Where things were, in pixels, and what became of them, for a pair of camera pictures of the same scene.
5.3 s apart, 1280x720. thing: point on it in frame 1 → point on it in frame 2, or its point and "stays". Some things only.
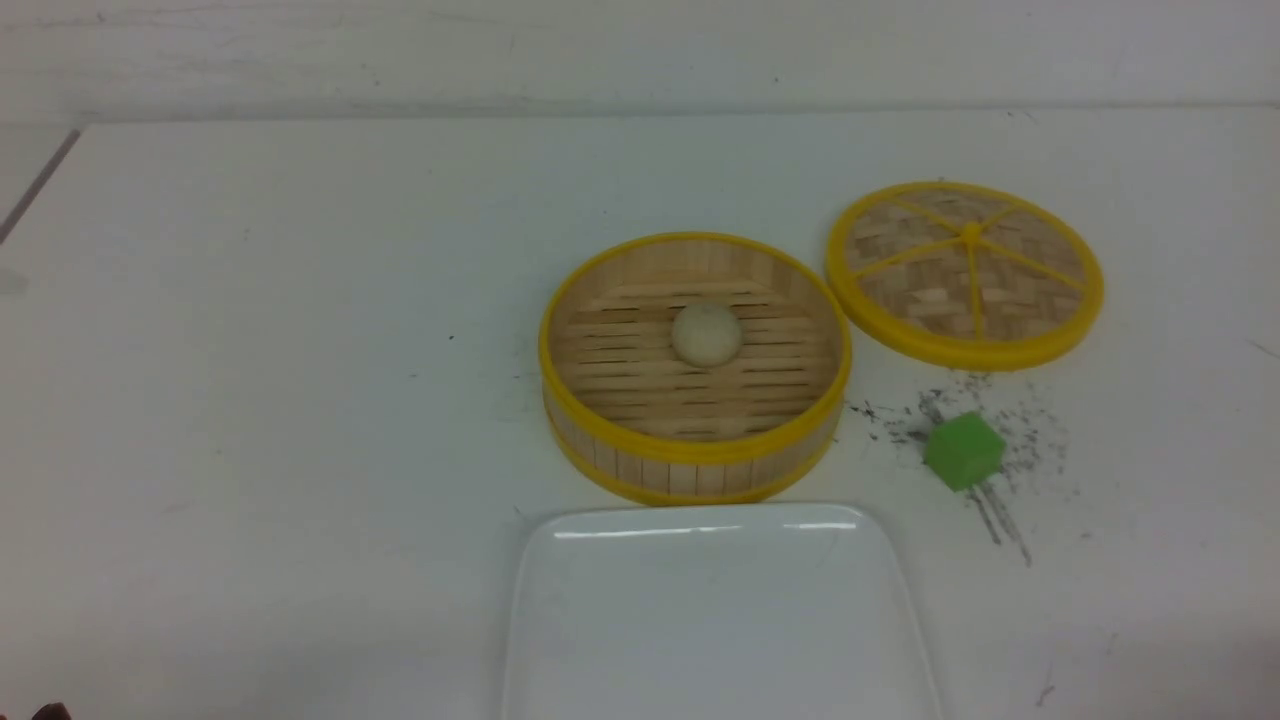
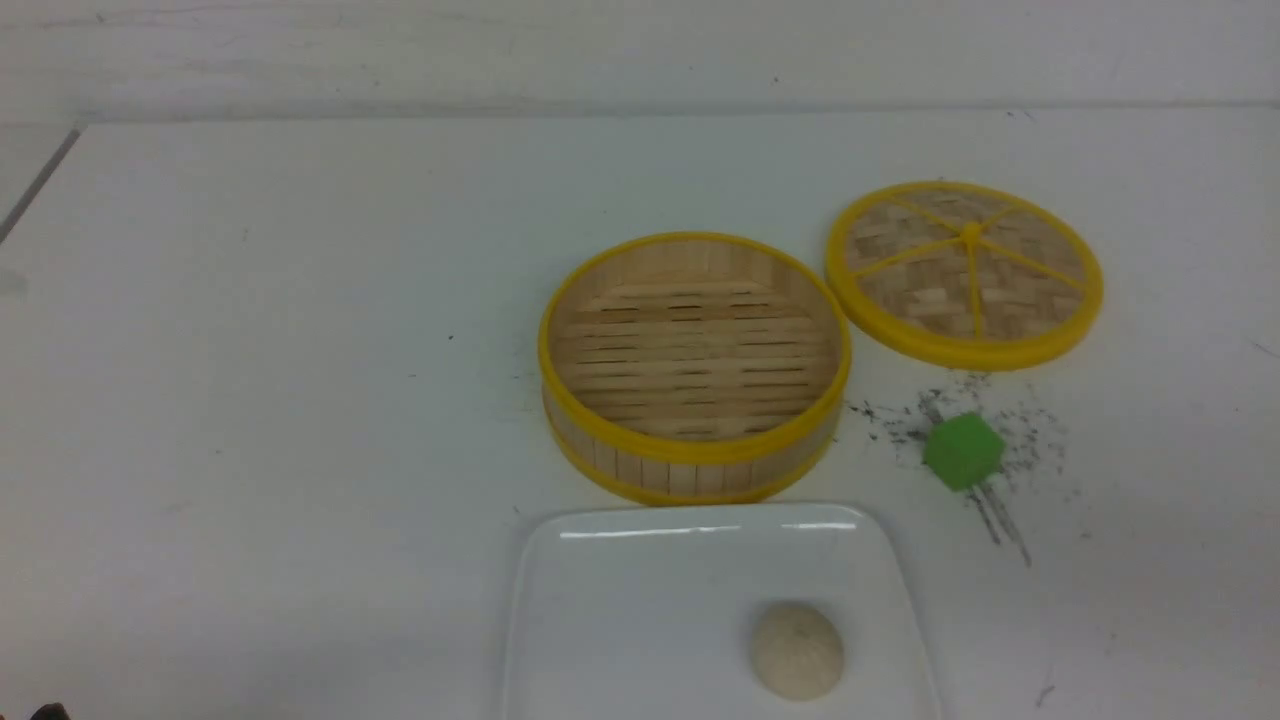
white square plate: (713, 612) stays
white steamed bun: (706, 335) → (797, 651)
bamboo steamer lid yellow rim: (963, 276) stays
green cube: (965, 451) stays
